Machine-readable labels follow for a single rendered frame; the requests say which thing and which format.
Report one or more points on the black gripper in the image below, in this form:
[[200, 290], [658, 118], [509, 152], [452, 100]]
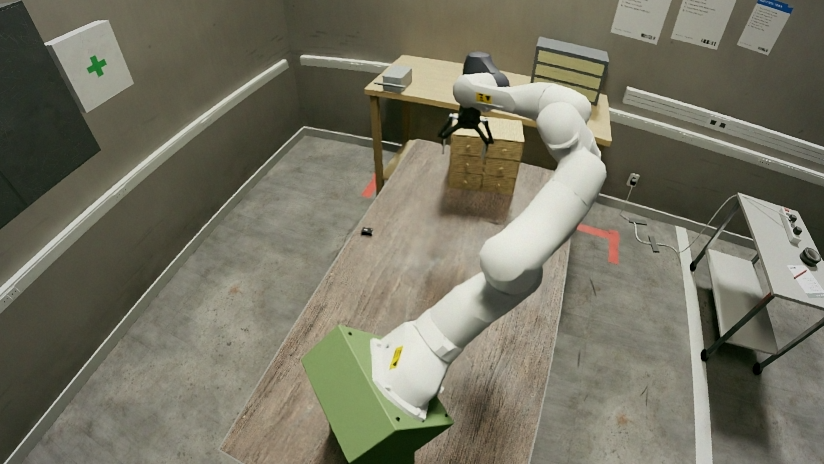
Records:
[[466, 123]]

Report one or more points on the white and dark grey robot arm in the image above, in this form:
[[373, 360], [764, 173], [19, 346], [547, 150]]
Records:
[[411, 366]]

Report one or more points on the light wooden chest of drawers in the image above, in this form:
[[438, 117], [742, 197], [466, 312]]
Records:
[[501, 129]]

